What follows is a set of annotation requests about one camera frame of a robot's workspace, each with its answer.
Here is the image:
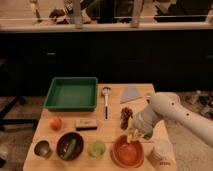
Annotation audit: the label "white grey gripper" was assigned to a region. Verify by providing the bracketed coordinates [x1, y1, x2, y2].
[132, 113, 154, 140]

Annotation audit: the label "dark bowl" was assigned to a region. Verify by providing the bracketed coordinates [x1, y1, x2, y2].
[56, 132, 84, 161]

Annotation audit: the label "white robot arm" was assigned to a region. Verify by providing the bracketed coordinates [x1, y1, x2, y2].
[131, 92, 213, 148]

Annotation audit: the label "brown wooden block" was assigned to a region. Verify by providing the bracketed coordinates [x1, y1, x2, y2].
[75, 119, 97, 131]

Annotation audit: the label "grey folded cloth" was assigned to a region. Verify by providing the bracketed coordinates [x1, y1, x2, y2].
[120, 84, 141, 103]

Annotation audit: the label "red bowl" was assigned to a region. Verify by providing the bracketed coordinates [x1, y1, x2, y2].
[111, 135, 144, 168]

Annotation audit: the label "orange tomato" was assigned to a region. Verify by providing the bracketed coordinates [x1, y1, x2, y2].
[50, 117, 62, 131]

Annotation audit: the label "green cucumber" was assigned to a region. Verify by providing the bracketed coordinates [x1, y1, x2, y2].
[62, 139, 77, 160]

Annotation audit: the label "small metal cup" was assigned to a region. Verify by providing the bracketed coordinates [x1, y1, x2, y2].
[34, 140, 52, 158]

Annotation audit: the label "light green cup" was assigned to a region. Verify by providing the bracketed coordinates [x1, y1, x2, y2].
[88, 140, 106, 158]

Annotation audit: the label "dark red grapes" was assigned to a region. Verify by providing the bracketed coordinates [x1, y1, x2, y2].
[120, 107, 133, 130]

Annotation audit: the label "green plastic tray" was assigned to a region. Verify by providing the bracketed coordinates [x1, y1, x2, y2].
[44, 77, 98, 112]

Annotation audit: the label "yellow banana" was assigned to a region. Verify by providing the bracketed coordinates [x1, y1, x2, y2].
[127, 130, 142, 143]

